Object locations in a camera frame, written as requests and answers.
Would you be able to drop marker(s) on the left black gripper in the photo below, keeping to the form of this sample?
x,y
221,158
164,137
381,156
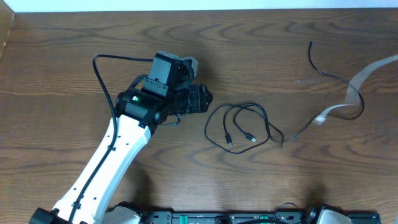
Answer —
x,y
203,98

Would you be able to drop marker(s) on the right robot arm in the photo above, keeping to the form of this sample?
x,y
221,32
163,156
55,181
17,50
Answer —
x,y
326,214

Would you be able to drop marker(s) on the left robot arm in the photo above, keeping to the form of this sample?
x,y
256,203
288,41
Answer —
x,y
136,113

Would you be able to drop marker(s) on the cardboard panel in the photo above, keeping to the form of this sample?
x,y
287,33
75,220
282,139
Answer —
x,y
7,18

